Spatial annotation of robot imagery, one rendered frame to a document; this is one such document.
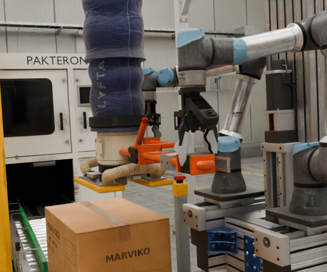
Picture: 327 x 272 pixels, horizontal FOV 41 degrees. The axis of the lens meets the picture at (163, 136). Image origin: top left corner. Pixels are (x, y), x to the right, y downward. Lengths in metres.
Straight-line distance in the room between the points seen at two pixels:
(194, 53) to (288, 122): 0.69
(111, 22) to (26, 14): 9.21
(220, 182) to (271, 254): 0.52
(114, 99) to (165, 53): 10.14
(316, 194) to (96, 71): 0.88
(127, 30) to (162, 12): 10.28
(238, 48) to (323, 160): 0.43
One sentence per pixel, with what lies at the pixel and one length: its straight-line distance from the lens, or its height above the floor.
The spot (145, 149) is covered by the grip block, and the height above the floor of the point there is 1.27.
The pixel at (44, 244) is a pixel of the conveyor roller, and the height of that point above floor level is 0.55.
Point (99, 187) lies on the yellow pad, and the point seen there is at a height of 1.14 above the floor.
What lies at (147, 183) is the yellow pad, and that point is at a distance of 1.62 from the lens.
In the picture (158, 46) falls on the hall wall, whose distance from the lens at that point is 11.69.
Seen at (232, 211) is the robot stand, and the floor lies 0.96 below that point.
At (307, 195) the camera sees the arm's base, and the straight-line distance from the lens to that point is 1.51.
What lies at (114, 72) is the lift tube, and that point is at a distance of 1.63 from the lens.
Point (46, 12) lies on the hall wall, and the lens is 10.92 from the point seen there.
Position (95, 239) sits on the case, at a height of 0.91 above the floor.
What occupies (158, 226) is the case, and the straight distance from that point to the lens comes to 1.87.
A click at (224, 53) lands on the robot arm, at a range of 1.21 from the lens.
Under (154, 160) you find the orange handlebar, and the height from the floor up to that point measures 1.25.
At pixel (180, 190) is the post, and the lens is 2.42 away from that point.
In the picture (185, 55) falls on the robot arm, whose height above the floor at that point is 1.54.
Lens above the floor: 1.39
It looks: 3 degrees down
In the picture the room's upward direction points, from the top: 3 degrees counter-clockwise
